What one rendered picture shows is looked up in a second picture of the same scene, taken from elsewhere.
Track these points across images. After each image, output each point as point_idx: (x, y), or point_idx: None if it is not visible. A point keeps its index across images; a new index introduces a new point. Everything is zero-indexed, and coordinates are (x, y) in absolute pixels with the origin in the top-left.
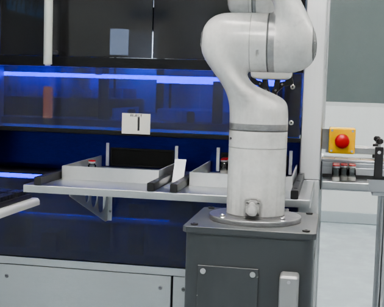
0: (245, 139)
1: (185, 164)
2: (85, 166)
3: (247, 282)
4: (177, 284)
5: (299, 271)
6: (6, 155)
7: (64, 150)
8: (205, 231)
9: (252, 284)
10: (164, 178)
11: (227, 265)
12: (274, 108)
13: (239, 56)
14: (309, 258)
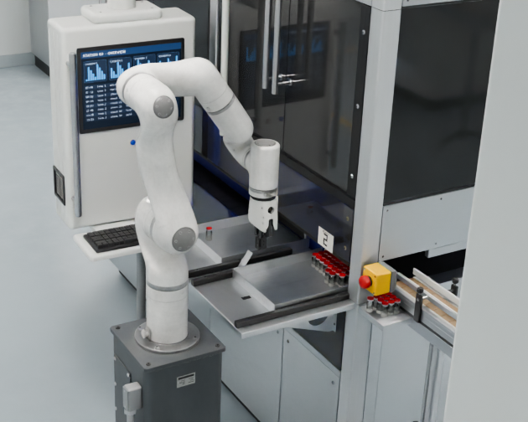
0: (146, 287)
1: (250, 256)
2: (232, 222)
3: (126, 378)
4: (285, 335)
5: (142, 386)
6: (230, 182)
7: None
8: (115, 336)
9: (128, 380)
10: (218, 266)
11: (122, 362)
12: (157, 275)
13: (144, 233)
14: (147, 382)
